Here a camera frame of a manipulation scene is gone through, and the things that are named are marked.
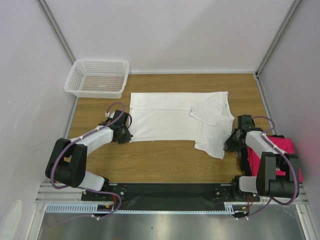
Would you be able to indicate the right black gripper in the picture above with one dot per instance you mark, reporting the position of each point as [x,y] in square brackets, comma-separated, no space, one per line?
[230,144]

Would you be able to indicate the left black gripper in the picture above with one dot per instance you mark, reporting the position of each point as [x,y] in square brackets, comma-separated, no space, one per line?
[126,138]

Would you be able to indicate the white t shirt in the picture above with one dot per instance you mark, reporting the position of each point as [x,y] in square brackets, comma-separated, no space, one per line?
[202,117]

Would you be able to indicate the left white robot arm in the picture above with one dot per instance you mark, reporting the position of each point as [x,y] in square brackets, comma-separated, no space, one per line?
[68,161]

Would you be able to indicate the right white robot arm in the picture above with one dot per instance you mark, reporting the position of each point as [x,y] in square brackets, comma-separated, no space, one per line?
[278,176]

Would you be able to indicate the folded black t shirt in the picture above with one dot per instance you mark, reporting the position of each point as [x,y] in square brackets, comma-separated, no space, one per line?
[245,162]

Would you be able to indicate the folded pink t shirt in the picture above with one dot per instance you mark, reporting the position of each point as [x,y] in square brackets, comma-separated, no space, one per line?
[282,147]

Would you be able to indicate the white plastic basket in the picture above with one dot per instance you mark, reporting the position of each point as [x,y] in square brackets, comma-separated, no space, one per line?
[97,78]

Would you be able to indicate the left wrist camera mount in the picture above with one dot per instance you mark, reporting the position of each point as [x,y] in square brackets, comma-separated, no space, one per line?
[109,116]

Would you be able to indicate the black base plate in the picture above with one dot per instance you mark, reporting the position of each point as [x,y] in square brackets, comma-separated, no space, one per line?
[178,196]

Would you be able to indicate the right corner aluminium post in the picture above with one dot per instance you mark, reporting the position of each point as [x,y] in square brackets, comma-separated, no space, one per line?
[281,30]

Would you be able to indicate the corner aluminium post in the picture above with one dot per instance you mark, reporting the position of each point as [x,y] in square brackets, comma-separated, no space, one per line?
[46,11]
[281,30]

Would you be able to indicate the aluminium frame rail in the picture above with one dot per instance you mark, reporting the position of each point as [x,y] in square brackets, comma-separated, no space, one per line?
[77,201]

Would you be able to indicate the left corner aluminium post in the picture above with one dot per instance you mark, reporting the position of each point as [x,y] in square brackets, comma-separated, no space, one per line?
[46,11]

